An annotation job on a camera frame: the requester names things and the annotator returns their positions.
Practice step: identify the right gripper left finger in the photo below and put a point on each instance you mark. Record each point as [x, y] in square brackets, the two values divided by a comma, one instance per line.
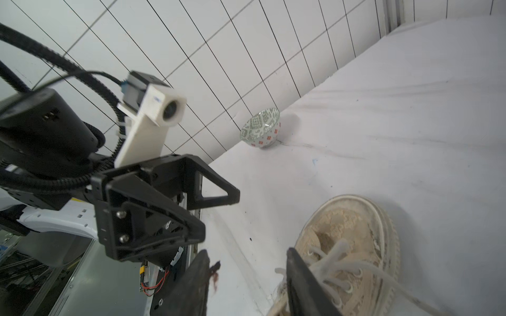
[189, 295]

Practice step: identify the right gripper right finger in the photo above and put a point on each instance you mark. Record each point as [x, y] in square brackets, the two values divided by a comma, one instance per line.
[305, 295]

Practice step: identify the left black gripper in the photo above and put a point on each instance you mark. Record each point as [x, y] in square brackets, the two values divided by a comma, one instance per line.
[137, 210]

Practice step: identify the beige lace-up shoe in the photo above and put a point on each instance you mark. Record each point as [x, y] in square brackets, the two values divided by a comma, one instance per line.
[351, 247]

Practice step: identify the patterned ceramic bowl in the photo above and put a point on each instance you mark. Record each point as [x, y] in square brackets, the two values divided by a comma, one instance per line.
[262, 129]

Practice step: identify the aluminium mounting rail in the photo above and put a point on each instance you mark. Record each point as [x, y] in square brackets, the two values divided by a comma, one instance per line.
[63, 274]

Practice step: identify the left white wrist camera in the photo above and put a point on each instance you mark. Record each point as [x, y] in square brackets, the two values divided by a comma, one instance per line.
[153, 107]

